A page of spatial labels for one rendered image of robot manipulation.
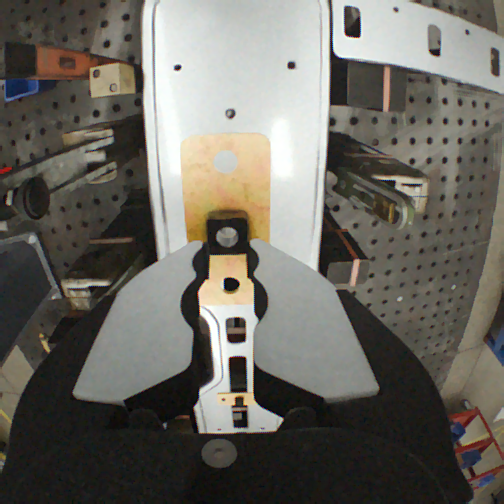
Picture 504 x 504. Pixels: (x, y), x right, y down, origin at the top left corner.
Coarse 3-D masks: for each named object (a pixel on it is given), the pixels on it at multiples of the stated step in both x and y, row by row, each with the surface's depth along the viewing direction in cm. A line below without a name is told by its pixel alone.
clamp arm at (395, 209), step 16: (352, 176) 37; (368, 176) 37; (336, 192) 42; (352, 192) 38; (368, 192) 34; (384, 192) 32; (400, 192) 31; (368, 208) 35; (384, 208) 31; (400, 208) 29; (384, 224) 32; (400, 224) 30
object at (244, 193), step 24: (192, 144) 13; (216, 144) 13; (240, 144) 13; (264, 144) 13; (192, 168) 13; (216, 168) 13; (240, 168) 13; (264, 168) 13; (192, 192) 14; (216, 192) 14; (240, 192) 14; (264, 192) 14; (192, 216) 14; (216, 216) 14; (240, 216) 13; (264, 216) 14; (192, 240) 15; (216, 240) 14; (240, 240) 14; (264, 240) 15; (216, 264) 15; (240, 264) 15; (216, 288) 16; (240, 288) 16
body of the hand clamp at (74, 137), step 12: (120, 120) 39; (132, 120) 40; (72, 132) 30; (84, 132) 30; (120, 132) 35; (132, 132) 39; (60, 144) 31; (72, 144) 31; (108, 144) 33; (120, 144) 35; (132, 144) 39; (108, 156) 33; (120, 156) 35; (132, 156) 40; (120, 168) 36
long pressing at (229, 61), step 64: (192, 0) 29; (256, 0) 29; (320, 0) 29; (192, 64) 32; (256, 64) 33; (320, 64) 33; (192, 128) 36; (256, 128) 36; (320, 128) 37; (320, 192) 41; (256, 320) 49
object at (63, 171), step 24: (96, 144) 28; (24, 168) 19; (48, 168) 23; (72, 168) 26; (96, 168) 29; (0, 192) 17; (24, 192) 17; (48, 192) 19; (0, 216) 18; (24, 216) 17
